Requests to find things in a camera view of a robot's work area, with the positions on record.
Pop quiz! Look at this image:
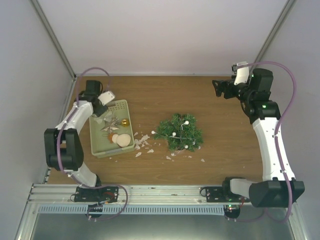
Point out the silver mesh ribbon bow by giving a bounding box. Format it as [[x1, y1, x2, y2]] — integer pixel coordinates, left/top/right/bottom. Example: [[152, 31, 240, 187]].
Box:
[[93, 112, 119, 124]]

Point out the small green christmas tree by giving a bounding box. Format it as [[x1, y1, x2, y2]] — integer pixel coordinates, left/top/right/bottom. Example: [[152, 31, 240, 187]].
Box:
[[151, 113, 204, 151]]

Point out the white ball light string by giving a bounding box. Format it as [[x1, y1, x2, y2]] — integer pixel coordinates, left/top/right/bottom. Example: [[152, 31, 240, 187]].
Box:
[[151, 120, 201, 157]]

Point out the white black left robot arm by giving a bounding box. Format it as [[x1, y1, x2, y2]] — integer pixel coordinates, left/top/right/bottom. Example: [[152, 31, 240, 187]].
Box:
[[44, 80, 115, 202]]

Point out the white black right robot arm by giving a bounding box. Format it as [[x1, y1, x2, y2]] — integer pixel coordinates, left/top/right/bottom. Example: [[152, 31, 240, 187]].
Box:
[[212, 68, 305, 208]]

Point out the silver glitter star ornament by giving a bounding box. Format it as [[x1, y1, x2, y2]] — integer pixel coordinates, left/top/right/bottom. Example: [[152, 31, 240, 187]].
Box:
[[101, 118, 121, 133]]

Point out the light green perforated plastic basket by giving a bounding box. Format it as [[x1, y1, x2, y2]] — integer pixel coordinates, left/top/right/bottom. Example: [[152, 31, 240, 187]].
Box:
[[89, 99, 134, 158]]

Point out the gold bauble ornament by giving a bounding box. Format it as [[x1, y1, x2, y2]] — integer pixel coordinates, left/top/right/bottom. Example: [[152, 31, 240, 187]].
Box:
[[121, 118, 130, 127]]

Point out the beige snowman ornament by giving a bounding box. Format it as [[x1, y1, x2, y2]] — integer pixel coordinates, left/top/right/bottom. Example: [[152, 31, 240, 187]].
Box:
[[107, 133, 131, 148]]

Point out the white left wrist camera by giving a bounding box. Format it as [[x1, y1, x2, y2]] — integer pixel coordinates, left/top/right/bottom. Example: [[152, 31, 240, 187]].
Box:
[[98, 91, 116, 106]]

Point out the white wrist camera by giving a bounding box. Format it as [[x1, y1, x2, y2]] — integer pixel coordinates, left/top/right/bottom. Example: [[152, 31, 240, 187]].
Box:
[[231, 61, 250, 86], [98, 91, 116, 106]]

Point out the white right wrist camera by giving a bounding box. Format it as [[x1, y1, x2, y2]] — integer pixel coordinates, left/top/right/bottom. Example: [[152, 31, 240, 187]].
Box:
[[231, 61, 250, 86]]

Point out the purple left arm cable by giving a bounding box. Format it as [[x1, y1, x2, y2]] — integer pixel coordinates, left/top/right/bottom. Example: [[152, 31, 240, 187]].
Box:
[[56, 66, 113, 176]]

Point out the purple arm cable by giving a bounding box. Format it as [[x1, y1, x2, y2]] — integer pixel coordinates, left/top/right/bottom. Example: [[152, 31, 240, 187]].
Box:
[[56, 66, 113, 176], [236, 60, 298, 223]]

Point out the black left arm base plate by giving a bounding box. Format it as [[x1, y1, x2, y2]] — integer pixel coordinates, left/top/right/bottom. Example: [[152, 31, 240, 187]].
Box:
[[70, 186, 119, 203]]

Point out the aluminium front mounting rail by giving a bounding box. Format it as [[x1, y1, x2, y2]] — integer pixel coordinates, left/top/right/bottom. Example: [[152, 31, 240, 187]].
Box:
[[27, 184, 278, 205]]

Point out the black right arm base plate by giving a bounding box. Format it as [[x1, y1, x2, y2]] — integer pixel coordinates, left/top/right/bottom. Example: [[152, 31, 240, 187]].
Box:
[[199, 186, 242, 203]]

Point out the grey slotted cable duct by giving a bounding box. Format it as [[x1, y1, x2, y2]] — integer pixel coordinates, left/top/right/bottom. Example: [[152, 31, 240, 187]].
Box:
[[38, 204, 225, 216]]

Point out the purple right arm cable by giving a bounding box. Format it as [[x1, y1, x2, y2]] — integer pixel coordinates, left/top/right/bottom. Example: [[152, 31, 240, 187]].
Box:
[[236, 60, 298, 223]]

